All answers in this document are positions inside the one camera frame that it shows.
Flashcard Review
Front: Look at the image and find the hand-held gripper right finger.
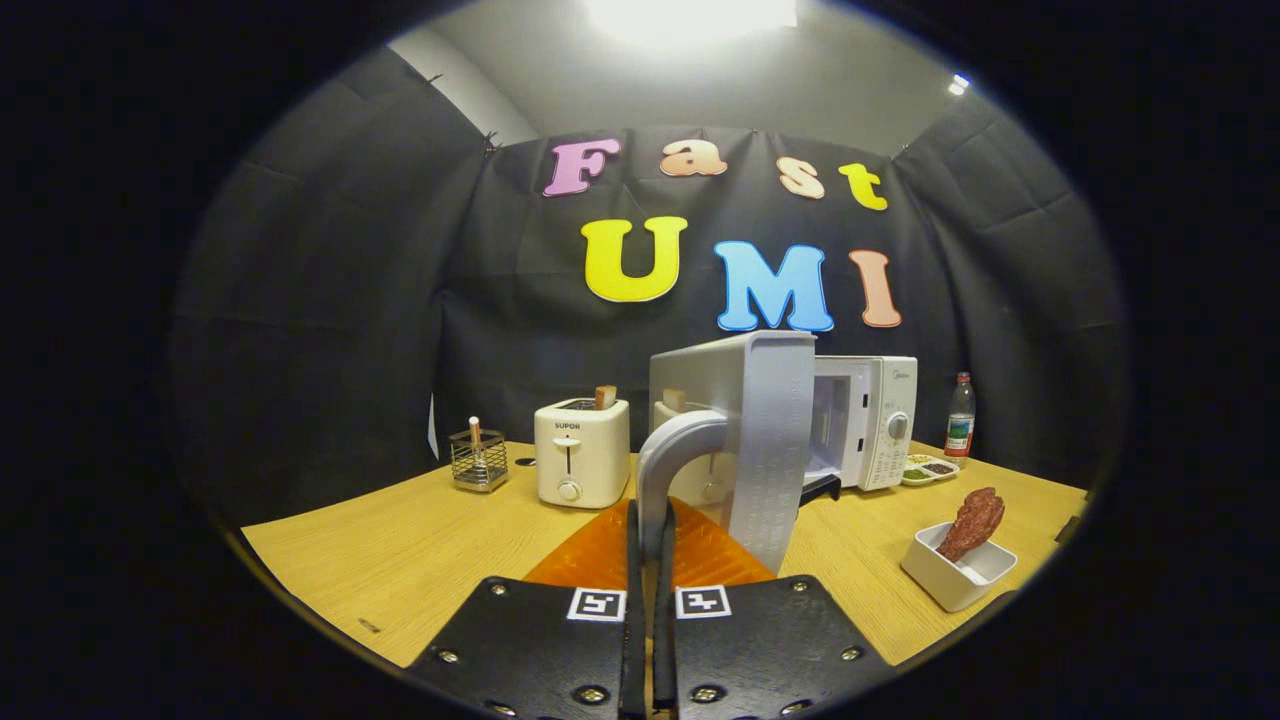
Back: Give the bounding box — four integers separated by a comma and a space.
652, 498, 896, 720

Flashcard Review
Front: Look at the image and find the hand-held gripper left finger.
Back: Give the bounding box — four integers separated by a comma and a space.
405, 498, 651, 720

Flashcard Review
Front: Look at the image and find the white toaster oven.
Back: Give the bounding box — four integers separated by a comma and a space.
637, 330, 919, 576

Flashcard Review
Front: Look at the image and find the brown fried meat piece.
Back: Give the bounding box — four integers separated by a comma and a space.
935, 487, 1006, 563

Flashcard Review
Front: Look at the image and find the cream toaster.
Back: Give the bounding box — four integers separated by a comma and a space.
533, 397, 632, 509

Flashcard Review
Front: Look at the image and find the white rectangular dish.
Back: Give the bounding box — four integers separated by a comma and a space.
900, 522, 1019, 613

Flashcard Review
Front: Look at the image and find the white divided bean dish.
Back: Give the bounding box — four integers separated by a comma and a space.
900, 453, 961, 488

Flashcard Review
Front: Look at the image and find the clear plastic water bottle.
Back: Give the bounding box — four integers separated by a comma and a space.
944, 372, 977, 459

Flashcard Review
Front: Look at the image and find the bright ceiling light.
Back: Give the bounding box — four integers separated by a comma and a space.
585, 0, 801, 46

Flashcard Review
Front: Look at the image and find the wire mesh holder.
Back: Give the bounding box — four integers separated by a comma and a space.
449, 417, 509, 493

